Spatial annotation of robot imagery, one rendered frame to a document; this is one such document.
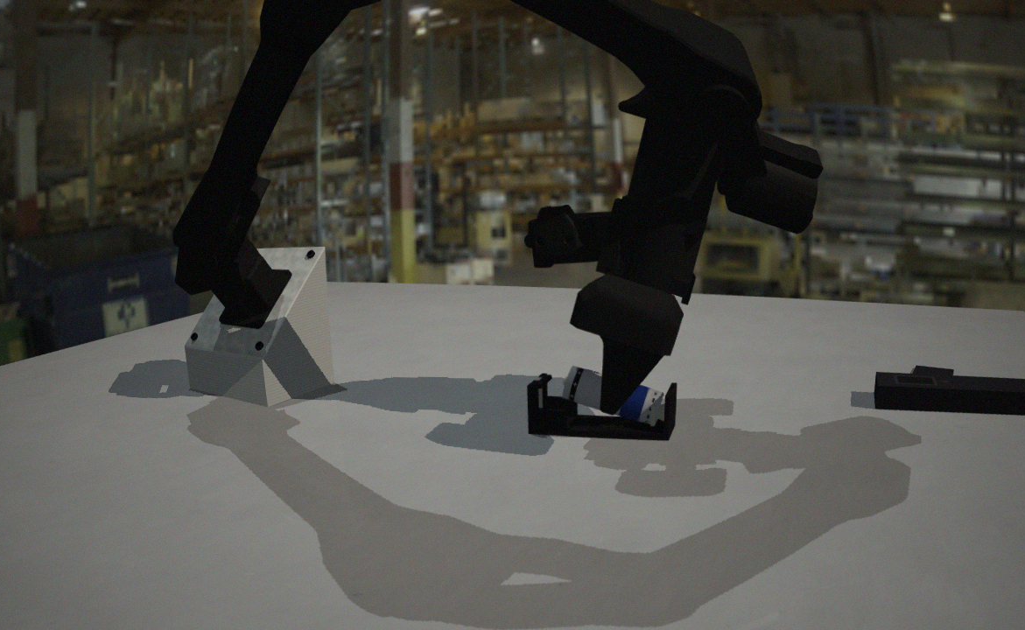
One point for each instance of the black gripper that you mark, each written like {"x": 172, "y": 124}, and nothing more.
{"x": 634, "y": 312}

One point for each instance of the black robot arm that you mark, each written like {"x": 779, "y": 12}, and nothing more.
{"x": 701, "y": 103}

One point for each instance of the grey cylindrical battery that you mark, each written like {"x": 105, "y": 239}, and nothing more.
{"x": 584, "y": 387}

